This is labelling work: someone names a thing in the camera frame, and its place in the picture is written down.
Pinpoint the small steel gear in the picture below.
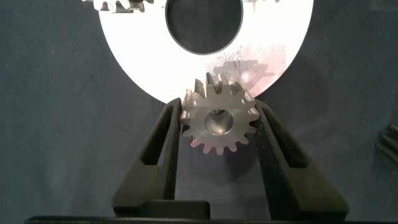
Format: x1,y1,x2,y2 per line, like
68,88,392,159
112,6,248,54
180,72,261,156

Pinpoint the larger steel gear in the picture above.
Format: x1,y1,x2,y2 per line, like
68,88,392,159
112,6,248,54
375,123,398,170

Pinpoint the round white plate with pins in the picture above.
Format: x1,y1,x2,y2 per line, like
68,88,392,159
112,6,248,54
98,0,314,104

